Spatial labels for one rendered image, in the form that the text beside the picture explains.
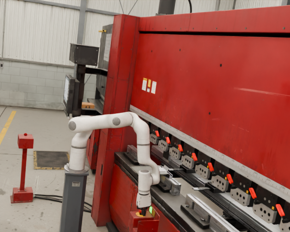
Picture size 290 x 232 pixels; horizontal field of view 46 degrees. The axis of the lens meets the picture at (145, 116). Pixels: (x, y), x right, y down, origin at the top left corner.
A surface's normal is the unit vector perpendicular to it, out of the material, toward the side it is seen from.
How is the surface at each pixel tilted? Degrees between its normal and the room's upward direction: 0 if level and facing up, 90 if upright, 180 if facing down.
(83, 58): 90
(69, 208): 90
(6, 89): 90
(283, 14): 90
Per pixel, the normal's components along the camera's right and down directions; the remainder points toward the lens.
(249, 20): -0.90, -0.04
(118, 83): 0.41, 0.22
